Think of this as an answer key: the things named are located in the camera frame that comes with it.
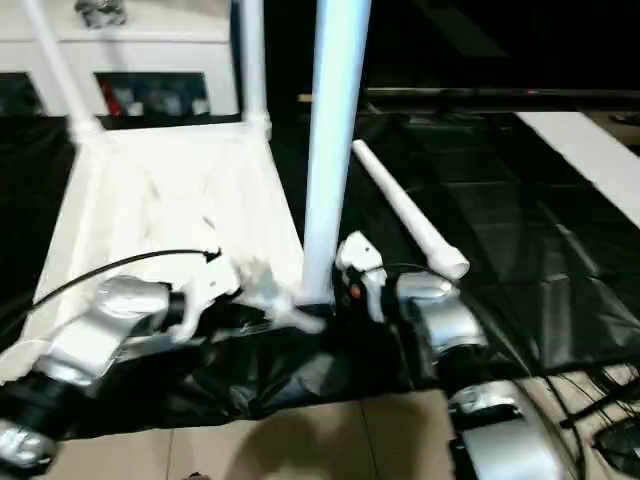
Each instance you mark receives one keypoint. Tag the white plastic table leg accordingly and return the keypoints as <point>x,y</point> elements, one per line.
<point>55,65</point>
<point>252,60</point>
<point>410,210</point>
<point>330,150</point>

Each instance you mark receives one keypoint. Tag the white plastic table top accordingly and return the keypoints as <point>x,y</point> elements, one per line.
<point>150,200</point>

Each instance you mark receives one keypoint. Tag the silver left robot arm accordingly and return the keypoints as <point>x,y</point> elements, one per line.
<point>100,325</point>

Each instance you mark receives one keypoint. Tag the black table mat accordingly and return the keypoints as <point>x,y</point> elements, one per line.
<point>500,250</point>

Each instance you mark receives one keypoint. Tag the white jar in cabinet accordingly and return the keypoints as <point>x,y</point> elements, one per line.
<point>200,106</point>

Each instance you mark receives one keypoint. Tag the black rod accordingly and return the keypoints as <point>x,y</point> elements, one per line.
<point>450,92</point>

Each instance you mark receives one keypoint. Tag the red item in cabinet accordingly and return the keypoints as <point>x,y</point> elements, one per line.
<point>111,100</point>

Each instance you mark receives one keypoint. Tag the black stand leg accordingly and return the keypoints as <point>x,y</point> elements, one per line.
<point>590,412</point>

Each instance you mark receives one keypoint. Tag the white board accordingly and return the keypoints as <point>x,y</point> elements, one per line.
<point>590,150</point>

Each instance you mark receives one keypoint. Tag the white glass-door cabinet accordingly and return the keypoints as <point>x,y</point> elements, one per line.
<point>150,55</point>

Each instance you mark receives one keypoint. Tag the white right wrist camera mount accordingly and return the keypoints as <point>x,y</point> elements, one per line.
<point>360,250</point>

